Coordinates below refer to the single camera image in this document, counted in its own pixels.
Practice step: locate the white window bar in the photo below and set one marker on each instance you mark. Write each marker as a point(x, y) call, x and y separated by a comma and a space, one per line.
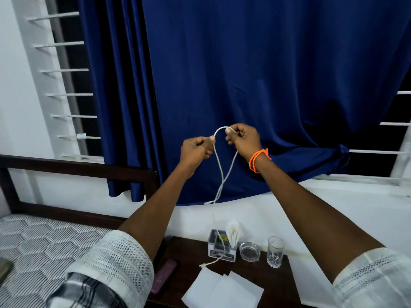
point(395, 124)
point(404, 92)
point(379, 152)

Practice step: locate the hexagon patterned grey mattress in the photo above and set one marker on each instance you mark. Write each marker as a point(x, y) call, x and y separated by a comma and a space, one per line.
point(41, 243)

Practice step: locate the dark wooden bed headboard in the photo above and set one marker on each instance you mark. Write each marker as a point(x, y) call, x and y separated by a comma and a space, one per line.
point(80, 166)

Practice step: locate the dark flat device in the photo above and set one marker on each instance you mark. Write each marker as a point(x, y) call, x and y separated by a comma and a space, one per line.
point(4, 269)

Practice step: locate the person's left forearm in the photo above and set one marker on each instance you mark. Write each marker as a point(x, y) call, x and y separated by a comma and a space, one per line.
point(160, 202)

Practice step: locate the black white plaid cloth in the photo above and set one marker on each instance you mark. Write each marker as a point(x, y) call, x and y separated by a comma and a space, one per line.
point(80, 293)

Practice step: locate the person's right forearm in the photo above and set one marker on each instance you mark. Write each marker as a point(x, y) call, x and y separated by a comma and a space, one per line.
point(308, 214)

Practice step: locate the small white clip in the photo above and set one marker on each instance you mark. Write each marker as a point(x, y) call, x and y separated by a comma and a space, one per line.
point(81, 136)

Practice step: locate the silver napkin holder box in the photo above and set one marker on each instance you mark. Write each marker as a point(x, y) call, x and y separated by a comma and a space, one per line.
point(214, 245)

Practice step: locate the white perforated shirt sleeve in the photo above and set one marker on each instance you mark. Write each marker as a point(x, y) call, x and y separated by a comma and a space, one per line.
point(375, 279)
point(115, 259)

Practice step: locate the dark blue curtain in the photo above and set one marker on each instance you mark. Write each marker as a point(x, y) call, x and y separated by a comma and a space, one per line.
point(273, 67)

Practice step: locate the clear glass ashtray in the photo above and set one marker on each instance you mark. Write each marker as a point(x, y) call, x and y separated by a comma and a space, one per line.
point(249, 251)

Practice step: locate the white window frame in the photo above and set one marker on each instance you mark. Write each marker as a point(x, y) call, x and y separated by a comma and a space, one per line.
point(33, 76)

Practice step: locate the person's left hand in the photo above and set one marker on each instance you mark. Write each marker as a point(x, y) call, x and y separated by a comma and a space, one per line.
point(192, 151)

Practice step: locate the white folded napkins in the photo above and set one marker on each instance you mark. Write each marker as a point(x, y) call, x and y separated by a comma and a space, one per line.
point(232, 232)

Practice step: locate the person's right hand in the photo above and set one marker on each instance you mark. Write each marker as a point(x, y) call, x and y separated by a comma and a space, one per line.
point(247, 141)

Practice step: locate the person's right thumb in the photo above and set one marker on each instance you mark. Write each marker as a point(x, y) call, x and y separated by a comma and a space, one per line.
point(231, 132)

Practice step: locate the white window grille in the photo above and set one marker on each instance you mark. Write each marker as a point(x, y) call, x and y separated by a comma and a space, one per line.
point(69, 94)

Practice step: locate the purple remote control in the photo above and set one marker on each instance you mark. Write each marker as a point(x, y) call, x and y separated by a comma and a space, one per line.
point(163, 277)

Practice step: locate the white paper sheet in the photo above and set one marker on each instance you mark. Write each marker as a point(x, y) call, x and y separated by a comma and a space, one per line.
point(231, 293)
point(245, 282)
point(199, 288)

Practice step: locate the dark wooden nightstand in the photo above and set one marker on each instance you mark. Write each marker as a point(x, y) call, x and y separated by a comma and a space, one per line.
point(189, 253)

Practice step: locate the clear drinking glass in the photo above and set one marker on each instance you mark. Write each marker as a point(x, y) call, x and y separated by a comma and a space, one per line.
point(275, 251)

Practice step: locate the person's left thumb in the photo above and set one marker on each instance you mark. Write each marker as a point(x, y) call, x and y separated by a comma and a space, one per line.
point(205, 138)

